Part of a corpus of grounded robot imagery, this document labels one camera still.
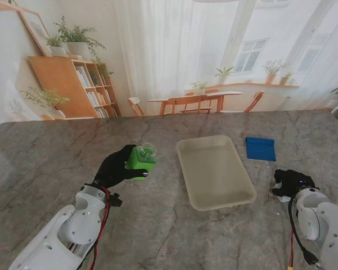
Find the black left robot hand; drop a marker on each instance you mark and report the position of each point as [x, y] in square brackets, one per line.
[112, 168]

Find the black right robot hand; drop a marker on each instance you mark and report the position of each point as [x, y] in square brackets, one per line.
[293, 182]

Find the green square glass jar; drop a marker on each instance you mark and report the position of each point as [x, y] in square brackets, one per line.
[142, 160]

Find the blue plastic scraper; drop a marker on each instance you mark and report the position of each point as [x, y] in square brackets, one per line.
[260, 149]

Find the translucent plastic baking tray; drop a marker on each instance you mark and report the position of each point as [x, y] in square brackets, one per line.
[214, 174]

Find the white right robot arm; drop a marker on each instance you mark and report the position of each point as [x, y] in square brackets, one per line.
[324, 222]

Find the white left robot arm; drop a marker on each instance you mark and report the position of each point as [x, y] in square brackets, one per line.
[70, 233]

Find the white seat wooden chair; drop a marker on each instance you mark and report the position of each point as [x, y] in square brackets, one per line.
[133, 101]

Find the leafy potted plant beside bookshelf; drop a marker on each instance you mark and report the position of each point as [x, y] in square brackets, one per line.
[45, 98]

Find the wooden bookshelf with books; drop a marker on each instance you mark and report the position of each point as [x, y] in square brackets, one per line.
[59, 84]

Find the wooden slat back chair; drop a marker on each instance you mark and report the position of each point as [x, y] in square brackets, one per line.
[186, 99]

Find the small windowsill plant orange pot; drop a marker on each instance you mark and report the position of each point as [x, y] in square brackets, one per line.
[284, 81]

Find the tall windowsill plant orange pot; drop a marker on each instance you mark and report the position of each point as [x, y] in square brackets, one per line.
[271, 77]

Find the small table plant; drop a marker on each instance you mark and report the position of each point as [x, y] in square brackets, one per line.
[199, 90]

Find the white wooden dining table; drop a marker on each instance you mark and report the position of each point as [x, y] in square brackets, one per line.
[214, 93]

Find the large potted plant white pot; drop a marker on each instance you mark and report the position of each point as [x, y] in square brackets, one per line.
[77, 50]

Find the broad leaf windowsill plant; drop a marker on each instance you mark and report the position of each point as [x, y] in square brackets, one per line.
[224, 73]

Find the small potted plant white pot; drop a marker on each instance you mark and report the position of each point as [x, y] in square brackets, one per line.
[57, 51]

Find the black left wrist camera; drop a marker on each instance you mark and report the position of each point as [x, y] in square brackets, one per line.
[115, 199]

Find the wooden picture frame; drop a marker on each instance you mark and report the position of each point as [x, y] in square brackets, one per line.
[35, 31]

